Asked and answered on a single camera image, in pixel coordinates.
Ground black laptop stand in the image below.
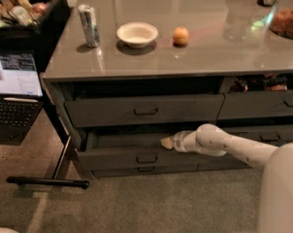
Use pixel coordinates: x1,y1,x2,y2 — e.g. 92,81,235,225
6,91,89,189

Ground black laptop computer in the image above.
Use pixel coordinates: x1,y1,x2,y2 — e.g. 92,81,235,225
0,51,44,146

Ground silver drink can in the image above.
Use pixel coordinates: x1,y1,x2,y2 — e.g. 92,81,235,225
78,4,100,48

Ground white paper bowl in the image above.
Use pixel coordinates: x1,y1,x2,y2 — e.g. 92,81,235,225
116,22,158,48

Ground grey drawer cabinet frame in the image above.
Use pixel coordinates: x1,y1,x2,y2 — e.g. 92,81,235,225
40,70,293,180

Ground glass jar of snacks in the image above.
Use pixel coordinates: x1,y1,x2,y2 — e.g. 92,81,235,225
270,0,293,39

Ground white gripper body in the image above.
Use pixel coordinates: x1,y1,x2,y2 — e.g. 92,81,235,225
173,131,199,152

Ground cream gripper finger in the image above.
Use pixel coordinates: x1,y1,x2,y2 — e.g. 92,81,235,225
160,137,174,150

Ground orange fruit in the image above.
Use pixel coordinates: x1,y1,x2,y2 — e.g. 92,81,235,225
173,26,189,46

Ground black bin of snacks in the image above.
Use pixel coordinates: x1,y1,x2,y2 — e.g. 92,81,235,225
0,0,71,50

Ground chip bags in drawer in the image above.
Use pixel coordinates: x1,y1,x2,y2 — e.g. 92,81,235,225
230,74,287,92

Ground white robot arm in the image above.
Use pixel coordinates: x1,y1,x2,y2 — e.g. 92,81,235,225
160,123,293,233

